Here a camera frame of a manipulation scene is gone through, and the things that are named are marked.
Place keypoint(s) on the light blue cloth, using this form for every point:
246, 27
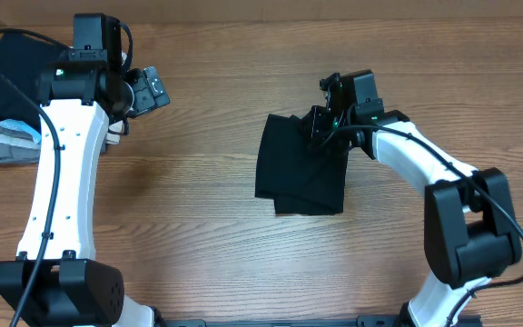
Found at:
21, 126

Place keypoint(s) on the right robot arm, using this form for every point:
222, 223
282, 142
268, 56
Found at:
470, 232

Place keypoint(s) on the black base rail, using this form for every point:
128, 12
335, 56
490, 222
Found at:
279, 322

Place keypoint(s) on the black folded garment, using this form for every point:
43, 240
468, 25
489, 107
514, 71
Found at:
23, 56

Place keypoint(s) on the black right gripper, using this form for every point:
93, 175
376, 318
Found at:
317, 126

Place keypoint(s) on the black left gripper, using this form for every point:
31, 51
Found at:
150, 97

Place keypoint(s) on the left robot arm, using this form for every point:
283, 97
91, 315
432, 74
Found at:
55, 279

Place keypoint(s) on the white folded garment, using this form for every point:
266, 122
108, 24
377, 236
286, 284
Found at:
115, 133

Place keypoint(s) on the black polo shirt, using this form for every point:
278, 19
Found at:
297, 182

